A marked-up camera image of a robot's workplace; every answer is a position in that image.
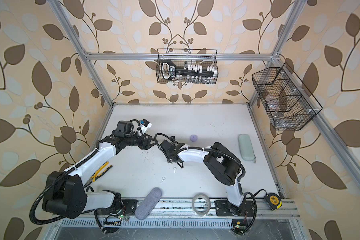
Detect purple earbud charging case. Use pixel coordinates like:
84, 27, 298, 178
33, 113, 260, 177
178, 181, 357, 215
190, 135, 198, 142

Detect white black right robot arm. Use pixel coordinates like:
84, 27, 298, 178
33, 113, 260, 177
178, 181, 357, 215
154, 133, 246, 207

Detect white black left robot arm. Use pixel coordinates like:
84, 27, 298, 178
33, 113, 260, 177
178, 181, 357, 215
29, 119, 154, 225

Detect grey fabric glasses case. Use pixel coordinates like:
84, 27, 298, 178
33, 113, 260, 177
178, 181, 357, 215
135, 188, 163, 220

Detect green glasses case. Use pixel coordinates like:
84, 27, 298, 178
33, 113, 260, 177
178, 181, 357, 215
238, 134, 256, 163

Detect yellow black pliers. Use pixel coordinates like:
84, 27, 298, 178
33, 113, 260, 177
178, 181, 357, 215
84, 162, 113, 188

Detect clear tape roll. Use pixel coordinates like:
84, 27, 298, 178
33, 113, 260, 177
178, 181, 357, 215
192, 193, 211, 218

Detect black tool with white sockets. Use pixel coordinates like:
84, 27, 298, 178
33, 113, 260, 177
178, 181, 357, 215
158, 60, 219, 80

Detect yellow black tape measure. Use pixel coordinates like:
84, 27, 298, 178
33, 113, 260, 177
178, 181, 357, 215
264, 193, 283, 211

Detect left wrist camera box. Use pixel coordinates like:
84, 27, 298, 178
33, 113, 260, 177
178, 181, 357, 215
140, 119, 152, 130

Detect black wire basket back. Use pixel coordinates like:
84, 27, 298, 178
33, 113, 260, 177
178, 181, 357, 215
156, 48, 219, 85

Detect black wire basket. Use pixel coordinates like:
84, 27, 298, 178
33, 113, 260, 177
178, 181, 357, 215
252, 63, 323, 131
156, 48, 219, 85

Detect black wire basket right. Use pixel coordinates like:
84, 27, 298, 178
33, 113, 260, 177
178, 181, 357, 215
252, 63, 323, 131

